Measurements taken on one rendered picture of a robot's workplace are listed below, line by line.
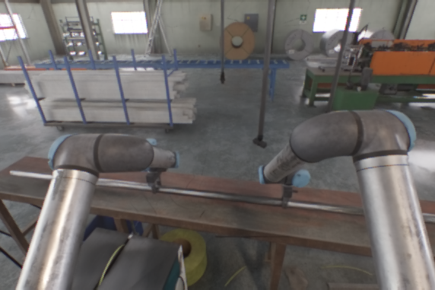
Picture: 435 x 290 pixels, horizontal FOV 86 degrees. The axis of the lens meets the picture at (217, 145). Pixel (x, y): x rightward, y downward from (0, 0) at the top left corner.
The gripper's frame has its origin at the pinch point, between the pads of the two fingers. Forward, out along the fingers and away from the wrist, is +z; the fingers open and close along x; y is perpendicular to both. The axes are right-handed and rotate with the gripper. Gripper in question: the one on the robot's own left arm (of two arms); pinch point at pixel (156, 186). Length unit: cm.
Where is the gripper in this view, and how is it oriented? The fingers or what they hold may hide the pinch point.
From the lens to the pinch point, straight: 159.4
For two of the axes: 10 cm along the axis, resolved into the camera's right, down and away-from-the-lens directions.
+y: -9.8, -0.8, 1.6
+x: -1.8, 4.9, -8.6
